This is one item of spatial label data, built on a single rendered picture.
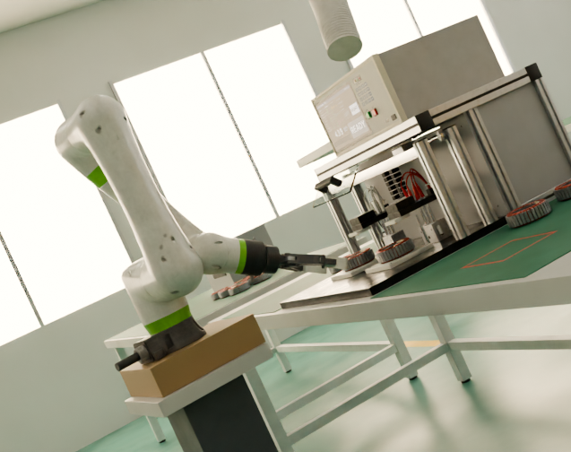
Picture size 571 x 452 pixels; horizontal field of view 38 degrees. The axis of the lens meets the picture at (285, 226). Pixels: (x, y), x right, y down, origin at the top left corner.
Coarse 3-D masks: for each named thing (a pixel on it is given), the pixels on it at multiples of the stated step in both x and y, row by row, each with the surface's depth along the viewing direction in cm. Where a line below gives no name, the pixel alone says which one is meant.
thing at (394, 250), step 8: (400, 240) 233; (408, 240) 227; (384, 248) 233; (392, 248) 226; (400, 248) 226; (408, 248) 226; (376, 256) 230; (384, 256) 227; (392, 256) 226; (400, 256) 226
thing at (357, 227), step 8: (360, 216) 252; (368, 216) 253; (376, 216) 254; (384, 216) 255; (352, 224) 257; (360, 224) 252; (368, 224) 253; (384, 224) 260; (392, 224) 257; (352, 232) 256; (360, 232) 252
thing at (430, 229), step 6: (432, 222) 234; (438, 222) 233; (444, 222) 234; (426, 228) 235; (432, 228) 232; (444, 228) 234; (432, 234) 234; (438, 234) 233; (444, 234) 233; (450, 234) 234; (426, 240) 238; (432, 240) 235; (438, 240) 232
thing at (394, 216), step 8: (400, 200) 234; (408, 200) 231; (424, 200) 233; (432, 200) 234; (392, 208) 232; (400, 208) 230; (408, 208) 231; (416, 208) 232; (424, 208) 236; (392, 216) 234; (400, 216) 230; (408, 216) 231; (424, 216) 238; (432, 216) 234
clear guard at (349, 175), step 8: (416, 136) 216; (400, 144) 214; (384, 152) 212; (368, 160) 210; (352, 168) 211; (336, 176) 220; (344, 176) 214; (352, 176) 208; (344, 184) 212; (352, 184) 207; (320, 192) 227; (328, 192) 221; (336, 192) 215; (344, 192) 209; (320, 200) 225; (328, 200) 219
